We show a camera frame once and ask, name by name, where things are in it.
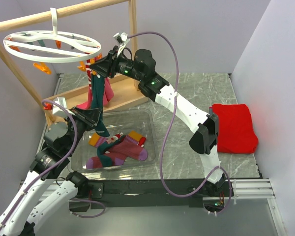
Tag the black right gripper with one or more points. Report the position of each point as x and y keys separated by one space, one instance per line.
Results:
x=108 y=64

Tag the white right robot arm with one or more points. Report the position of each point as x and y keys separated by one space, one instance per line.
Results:
x=204 y=126

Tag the dark teal sock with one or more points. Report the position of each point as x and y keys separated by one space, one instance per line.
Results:
x=97 y=88
x=106 y=157

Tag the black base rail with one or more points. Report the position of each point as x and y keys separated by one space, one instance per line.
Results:
x=146 y=193

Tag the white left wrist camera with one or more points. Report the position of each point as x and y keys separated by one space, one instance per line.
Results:
x=58 y=106

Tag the red white striped sock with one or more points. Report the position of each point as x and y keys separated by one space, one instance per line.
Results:
x=133 y=137
x=89 y=71

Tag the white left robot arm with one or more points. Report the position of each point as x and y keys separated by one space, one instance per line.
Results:
x=61 y=141

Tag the clear plastic bin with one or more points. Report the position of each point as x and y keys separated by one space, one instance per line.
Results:
x=139 y=120

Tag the pink sock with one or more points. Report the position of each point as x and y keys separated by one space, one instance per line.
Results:
x=108 y=93

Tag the folded red cloth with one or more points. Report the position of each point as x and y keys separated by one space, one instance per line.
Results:
x=236 y=134

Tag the aluminium frame rail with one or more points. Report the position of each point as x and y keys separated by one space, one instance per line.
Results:
x=242 y=188

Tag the purple sock with orange cuff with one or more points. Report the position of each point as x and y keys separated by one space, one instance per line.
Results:
x=128 y=149

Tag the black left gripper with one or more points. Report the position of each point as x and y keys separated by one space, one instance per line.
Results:
x=90 y=117

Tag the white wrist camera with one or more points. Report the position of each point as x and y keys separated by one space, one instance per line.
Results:
x=58 y=106
x=122 y=39

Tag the white round sock hanger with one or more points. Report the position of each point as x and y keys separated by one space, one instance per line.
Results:
x=51 y=46

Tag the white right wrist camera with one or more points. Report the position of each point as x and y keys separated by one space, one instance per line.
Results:
x=122 y=39

